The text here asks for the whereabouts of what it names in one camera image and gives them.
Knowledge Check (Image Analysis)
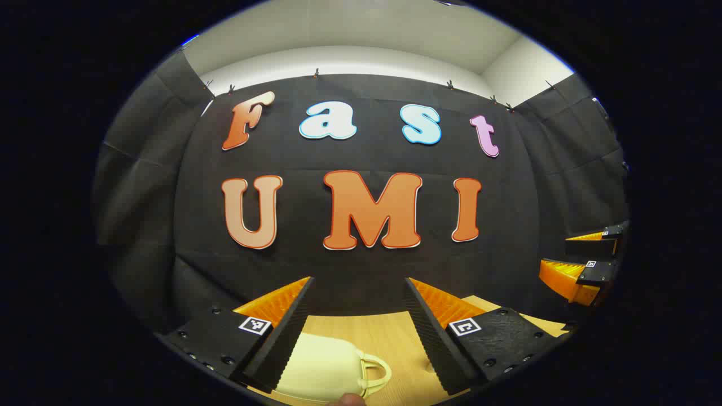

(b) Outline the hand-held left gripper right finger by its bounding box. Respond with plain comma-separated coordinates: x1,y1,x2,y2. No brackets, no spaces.
403,277,570,396

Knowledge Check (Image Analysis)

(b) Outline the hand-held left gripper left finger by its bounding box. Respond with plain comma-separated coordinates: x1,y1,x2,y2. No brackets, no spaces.
160,276,315,394

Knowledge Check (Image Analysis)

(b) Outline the cream suitcase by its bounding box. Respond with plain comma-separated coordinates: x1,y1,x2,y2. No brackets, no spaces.
276,332,391,404

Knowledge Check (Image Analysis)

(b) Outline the black backdrop cloth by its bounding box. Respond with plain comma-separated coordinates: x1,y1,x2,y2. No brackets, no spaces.
93,54,629,334

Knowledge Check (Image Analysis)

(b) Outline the row of small cloth clips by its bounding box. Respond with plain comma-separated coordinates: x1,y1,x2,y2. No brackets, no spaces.
203,68,556,112

